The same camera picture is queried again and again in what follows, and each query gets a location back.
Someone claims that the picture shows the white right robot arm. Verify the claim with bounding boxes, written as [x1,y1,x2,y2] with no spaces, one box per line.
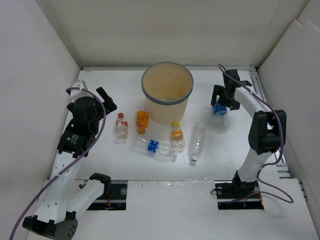
[210,66,287,199]

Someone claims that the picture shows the small red cap bottle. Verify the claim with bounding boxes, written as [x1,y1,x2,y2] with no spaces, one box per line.
[114,112,129,144]

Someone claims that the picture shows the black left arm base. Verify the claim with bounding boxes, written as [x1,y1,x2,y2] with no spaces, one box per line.
[87,181,128,211]

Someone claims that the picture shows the clear unlabelled plastic bottle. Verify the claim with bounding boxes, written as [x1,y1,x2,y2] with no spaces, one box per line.
[188,121,206,166]

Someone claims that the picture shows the beige bin with grey rim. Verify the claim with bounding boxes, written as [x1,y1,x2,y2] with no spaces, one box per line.
[141,62,194,125]

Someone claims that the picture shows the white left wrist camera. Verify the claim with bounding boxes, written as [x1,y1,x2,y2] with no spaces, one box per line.
[66,79,90,102]

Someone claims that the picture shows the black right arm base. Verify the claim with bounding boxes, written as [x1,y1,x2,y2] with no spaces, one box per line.
[210,181,264,210]

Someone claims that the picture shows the yellow cap orange label bottle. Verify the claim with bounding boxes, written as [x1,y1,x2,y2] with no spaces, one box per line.
[171,121,186,152]

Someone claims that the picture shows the orange label lying bottle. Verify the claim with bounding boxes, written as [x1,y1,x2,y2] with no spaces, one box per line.
[136,110,149,135]

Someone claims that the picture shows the clear bottle dark blue label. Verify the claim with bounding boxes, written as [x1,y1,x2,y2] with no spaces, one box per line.
[213,99,230,134]

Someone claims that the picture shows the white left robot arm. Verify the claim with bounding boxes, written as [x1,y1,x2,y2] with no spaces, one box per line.
[20,86,117,240]

